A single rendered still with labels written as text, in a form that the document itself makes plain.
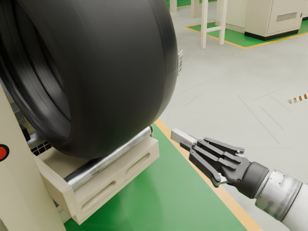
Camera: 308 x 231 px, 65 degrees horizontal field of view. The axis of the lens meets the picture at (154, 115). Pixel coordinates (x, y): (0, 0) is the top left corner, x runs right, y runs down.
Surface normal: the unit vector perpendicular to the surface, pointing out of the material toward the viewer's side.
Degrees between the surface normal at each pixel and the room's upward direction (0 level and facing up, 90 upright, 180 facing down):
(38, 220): 90
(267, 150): 0
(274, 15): 90
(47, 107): 40
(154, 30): 72
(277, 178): 8
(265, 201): 90
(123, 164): 0
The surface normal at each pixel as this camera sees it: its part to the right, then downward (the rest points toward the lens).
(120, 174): 0.76, 0.31
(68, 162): -0.07, -0.84
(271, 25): 0.42, 0.47
